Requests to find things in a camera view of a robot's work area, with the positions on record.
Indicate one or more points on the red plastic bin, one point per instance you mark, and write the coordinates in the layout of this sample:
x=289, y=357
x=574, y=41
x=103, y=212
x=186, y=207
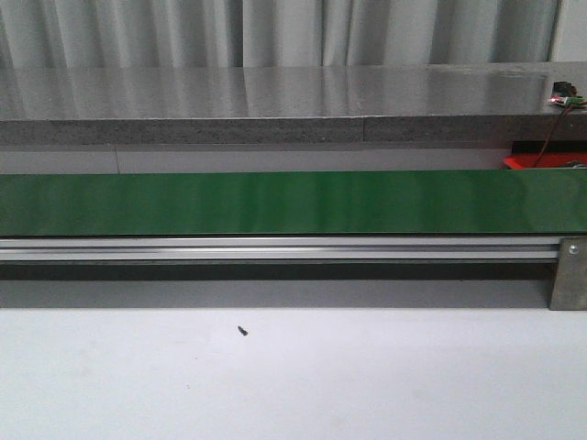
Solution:
x=558, y=154

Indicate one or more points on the aluminium conveyor frame rail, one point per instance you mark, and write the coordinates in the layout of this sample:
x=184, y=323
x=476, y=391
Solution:
x=280, y=248

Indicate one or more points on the metal conveyor support bracket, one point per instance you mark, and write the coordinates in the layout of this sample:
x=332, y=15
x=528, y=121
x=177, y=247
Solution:
x=569, y=291

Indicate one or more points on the grey stone shelf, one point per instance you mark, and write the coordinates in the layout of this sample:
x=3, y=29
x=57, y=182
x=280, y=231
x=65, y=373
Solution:
x=283, y=105

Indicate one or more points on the small green circuit board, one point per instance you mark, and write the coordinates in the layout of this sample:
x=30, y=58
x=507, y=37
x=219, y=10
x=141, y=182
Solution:
x=565, y=94

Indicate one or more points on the grey pleated curtain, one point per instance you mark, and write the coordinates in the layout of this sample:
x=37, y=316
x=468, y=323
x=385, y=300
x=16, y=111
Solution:
x=77, y=34

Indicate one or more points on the green conveyor belt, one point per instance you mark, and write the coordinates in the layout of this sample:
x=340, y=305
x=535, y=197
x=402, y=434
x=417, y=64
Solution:
x=540, y=201

